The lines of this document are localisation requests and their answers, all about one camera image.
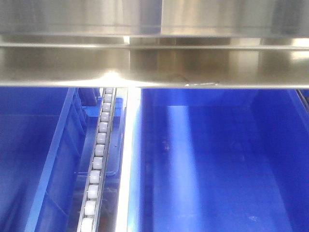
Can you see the stainless steel flow shelf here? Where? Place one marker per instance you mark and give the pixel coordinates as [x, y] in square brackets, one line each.
[155, 43]

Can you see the blue target bin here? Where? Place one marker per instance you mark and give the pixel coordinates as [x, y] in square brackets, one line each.
[220, 160]

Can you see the large blue bin left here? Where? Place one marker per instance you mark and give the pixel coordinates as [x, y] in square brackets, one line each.
[42, 134]

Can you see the white roller track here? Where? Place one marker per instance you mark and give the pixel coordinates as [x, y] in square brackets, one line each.
[93, 191]

